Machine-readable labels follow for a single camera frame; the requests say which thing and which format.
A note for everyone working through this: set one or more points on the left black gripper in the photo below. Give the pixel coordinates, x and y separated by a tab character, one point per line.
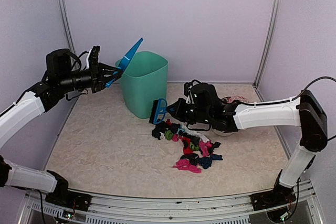
97	77

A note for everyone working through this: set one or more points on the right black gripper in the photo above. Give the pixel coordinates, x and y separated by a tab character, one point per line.
177	113

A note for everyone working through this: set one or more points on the blue hand brush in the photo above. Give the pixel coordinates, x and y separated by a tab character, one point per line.
159	111

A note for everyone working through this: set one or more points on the blue dustpan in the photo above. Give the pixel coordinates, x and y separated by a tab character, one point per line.
124	62

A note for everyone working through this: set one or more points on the teal plastic waste bin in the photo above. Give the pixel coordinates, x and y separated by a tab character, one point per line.
144	80

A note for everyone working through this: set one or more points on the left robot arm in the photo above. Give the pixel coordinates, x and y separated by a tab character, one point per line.
58	81

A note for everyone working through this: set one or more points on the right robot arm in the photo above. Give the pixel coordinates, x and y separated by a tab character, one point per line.
202	104

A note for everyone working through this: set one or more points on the white fluted bowl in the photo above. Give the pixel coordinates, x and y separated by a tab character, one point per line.
222	133

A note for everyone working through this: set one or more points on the red patterned bowl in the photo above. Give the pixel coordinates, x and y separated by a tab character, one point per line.
233	99

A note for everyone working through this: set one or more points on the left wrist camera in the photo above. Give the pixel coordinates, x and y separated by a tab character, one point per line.
93	57

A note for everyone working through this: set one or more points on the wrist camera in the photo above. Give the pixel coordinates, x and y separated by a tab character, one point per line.
187	90
93	57

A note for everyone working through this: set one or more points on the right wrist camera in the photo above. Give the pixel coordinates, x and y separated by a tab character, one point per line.
187	90

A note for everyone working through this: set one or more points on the right aluminium frame post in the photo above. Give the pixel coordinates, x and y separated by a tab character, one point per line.
267	45

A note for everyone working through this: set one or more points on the aluminium frame post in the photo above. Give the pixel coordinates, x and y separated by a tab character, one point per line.
267	45
65	24

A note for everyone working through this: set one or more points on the left aluminium frame post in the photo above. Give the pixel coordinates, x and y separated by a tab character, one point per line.
65	24

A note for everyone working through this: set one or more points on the front aluminium rail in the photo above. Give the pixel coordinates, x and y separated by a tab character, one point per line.
241	208

